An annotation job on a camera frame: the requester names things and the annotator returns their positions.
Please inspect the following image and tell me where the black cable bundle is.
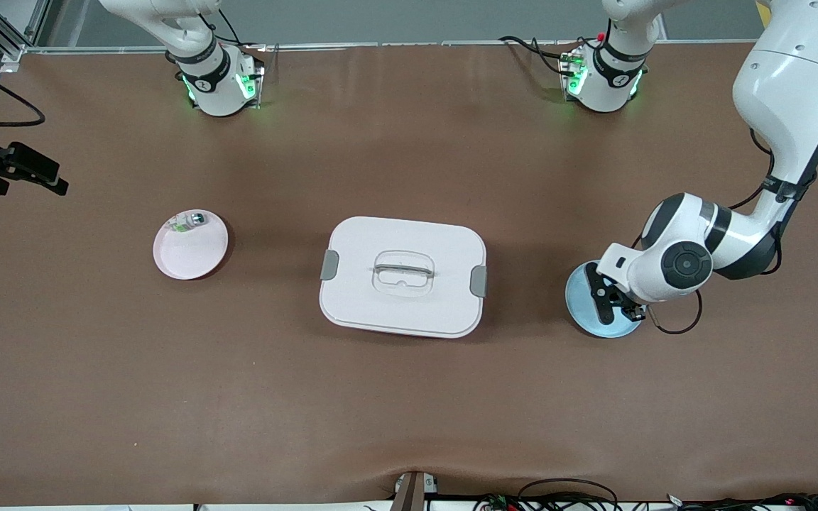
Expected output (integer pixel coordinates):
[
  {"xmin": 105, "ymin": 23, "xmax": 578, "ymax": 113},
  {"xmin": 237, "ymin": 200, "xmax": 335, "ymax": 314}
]
[{"xmin": 665, "ymin": 492, "xmax": 818, "ymax": 511}]

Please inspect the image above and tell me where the light blue round plate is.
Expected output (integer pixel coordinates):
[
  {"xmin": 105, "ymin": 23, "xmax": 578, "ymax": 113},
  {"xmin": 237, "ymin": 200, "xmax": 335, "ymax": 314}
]
[{"xmin": 565, "ymin": 259, "xmax": 647, "ymax": 339}]

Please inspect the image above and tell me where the white lidded storage box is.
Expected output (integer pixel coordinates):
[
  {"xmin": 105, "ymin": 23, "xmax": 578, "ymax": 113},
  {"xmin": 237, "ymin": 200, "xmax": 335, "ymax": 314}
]
[{"xmin": 319, "ymin": 216, "xmax": 488, "ymax": 339}]

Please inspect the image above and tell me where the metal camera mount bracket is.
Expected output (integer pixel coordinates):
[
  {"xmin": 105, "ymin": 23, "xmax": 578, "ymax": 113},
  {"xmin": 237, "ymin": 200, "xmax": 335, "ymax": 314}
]
[{"xmin": 393, "ymin": 471, "xmax": 440, "ymax": 511}]

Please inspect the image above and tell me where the black arm base cable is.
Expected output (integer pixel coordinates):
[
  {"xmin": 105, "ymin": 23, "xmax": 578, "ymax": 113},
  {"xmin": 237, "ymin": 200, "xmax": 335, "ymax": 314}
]
[{"xmin": 499, "ymin": 35, "xmax": 580, "ymax": 75}]

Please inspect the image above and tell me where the aluminium frame profile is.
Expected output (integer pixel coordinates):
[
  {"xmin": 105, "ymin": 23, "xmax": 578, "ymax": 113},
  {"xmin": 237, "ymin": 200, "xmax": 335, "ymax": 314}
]
[{"xmin": 0, "ymin": 0, "xmax": 51, "ymax": 65}]

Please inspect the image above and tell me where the pink round plate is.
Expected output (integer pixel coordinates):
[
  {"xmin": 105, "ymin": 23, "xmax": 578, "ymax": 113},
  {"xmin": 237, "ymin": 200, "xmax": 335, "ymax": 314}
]
[{"xmin": 153, "ymin": 210, "xmax": 229, "ymax": 281}]

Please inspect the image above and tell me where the silver table edge rail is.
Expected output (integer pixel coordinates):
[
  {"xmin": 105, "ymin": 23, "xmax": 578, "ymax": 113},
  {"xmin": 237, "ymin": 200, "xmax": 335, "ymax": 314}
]
[{"xmin": 26, "ymin": 39, "xmax": 765, "ymax": 54}]

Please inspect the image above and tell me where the black looped cable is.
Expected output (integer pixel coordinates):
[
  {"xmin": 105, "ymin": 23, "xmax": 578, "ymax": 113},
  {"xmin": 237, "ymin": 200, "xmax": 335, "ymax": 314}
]
[{"xmin": 517, "ymin": 478, "xmax": 620, "ymax": 511}]

